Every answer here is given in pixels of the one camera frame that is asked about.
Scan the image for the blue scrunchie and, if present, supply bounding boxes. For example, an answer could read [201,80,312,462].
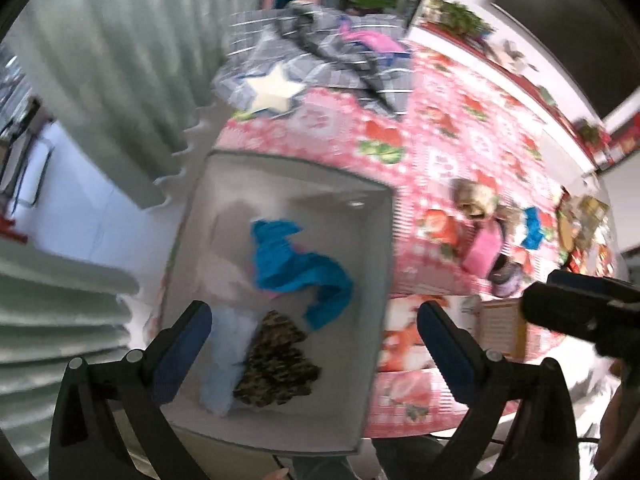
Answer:
[521,207,544,250]

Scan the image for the pink sponge block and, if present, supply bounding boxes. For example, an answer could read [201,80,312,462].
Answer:
[460,219,504,278]

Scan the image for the light blue fluffy cloth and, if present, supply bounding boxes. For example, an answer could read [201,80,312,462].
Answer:
[200,306,258,417]

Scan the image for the beige sock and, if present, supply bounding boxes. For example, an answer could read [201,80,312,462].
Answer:
[451,179,499,220]

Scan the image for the leopard print scrunchie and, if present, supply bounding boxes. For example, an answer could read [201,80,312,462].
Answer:
[233,310,322,408]

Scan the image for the red cardboard box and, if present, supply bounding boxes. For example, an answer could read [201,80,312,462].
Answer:
[378,295,528,373]

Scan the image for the pink strawberry checked tablecloth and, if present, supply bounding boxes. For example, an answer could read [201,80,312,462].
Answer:
[144,41,609,438]

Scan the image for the white storage box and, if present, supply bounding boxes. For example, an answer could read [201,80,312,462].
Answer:
[162,151,394,456]

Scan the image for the grey window curtain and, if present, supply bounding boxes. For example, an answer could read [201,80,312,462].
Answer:
[1,0,258,208]

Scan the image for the grey checked blanket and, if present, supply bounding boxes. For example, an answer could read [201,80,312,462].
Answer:
[212,0,413,120]

